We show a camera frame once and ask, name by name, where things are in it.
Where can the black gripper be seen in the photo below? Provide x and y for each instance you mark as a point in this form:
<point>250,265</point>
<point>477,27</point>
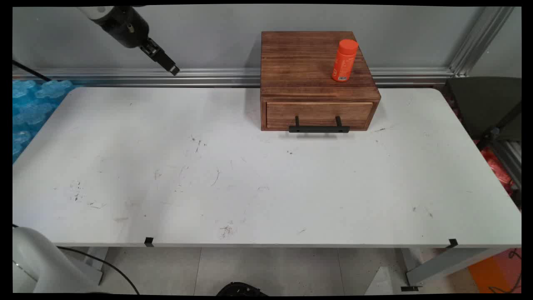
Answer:
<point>127,27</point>

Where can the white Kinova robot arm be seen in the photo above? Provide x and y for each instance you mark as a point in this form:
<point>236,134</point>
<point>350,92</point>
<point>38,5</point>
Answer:
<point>37,262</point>

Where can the blue bubble wrap sheet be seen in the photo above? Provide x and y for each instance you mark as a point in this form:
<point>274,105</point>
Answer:
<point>33,108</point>

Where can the brown wooden drawer cabinet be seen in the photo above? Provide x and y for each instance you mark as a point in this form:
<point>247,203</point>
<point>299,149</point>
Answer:
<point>304,62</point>

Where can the orange plastic bottle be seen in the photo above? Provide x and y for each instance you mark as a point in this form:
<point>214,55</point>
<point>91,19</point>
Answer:
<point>344,60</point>

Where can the black tape piece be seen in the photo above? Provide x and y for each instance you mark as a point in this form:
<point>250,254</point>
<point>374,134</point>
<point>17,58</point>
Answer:
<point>148,241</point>
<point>452,243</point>

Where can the white table leg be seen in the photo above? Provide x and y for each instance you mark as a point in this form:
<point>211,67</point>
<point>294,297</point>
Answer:
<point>445,264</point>
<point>93,264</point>

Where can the black round floor object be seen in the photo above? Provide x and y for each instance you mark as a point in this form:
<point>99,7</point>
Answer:
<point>239,289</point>

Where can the red plastic bag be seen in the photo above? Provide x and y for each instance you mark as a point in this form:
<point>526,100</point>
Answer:
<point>497,168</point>

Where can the orange floor mat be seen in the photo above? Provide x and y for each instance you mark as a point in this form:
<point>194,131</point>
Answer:
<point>495,271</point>

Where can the horizontal aluminium profile rail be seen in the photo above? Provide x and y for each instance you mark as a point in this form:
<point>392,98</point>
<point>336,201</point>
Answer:
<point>166,77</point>

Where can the slanted aluminium profile post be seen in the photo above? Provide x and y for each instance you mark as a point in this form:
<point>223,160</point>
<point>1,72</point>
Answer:
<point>479,41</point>

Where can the black floor bracket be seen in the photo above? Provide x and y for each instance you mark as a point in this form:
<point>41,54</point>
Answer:
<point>409,288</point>

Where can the aluminium frame rack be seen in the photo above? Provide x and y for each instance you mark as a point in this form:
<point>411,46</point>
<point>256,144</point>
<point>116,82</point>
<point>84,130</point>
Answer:
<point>510,160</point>

